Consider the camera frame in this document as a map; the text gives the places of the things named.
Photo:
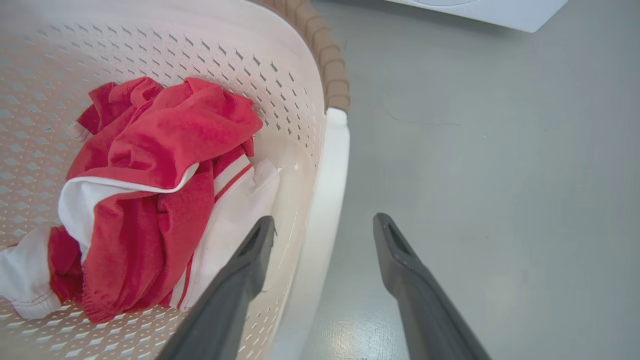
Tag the white washing machine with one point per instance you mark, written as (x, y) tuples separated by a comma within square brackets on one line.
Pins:
[(490, 11)]

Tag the white perforated laundry basket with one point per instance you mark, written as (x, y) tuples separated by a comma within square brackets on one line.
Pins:
[(280, 90)]

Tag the red and white garment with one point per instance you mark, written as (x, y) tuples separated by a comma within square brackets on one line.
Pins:
[(150, 190)]

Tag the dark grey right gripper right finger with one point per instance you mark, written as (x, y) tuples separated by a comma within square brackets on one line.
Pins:
[(425, 310)]

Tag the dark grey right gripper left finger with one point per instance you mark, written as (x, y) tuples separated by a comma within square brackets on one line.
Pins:
[(225, 305)]

